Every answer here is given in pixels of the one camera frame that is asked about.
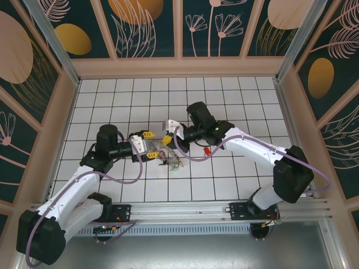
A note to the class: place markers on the red key tag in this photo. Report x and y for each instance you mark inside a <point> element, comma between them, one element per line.
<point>207,150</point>

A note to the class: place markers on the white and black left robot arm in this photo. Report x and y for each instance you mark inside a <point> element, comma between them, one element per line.
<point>70,187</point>

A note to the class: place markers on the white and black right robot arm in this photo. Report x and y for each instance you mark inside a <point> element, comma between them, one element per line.
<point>252,148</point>

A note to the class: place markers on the grey metal sheet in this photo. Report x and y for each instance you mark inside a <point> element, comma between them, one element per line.
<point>182,252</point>

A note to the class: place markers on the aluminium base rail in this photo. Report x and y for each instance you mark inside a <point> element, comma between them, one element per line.
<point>182,210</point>

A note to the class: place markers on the aluminium side rail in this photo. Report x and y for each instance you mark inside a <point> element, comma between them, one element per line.
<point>286,112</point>

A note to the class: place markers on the aluminium corner post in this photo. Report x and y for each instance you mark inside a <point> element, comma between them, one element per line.
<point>300,36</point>
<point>51,36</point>

